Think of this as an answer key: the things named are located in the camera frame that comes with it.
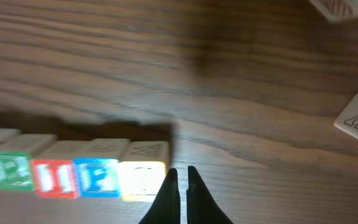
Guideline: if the blue P block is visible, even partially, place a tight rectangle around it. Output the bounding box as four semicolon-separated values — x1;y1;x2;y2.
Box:
73;138;130;198

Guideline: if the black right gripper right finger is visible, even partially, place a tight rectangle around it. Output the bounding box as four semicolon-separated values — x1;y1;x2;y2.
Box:
186;166;233;224

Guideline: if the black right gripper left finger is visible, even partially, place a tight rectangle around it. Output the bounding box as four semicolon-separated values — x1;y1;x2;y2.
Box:
139;168;181;224

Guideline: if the green R block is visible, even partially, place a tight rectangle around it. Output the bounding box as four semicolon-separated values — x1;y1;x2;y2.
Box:
0;134;57;192

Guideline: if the red I block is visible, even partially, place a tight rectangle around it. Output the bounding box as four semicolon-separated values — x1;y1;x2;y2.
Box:
32;140;88;199

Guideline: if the yellow S block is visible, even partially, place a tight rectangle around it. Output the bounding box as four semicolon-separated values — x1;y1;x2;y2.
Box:
118;141;170;202

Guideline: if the plain yellow block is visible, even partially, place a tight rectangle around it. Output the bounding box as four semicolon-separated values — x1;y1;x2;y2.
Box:
310;0;358;22

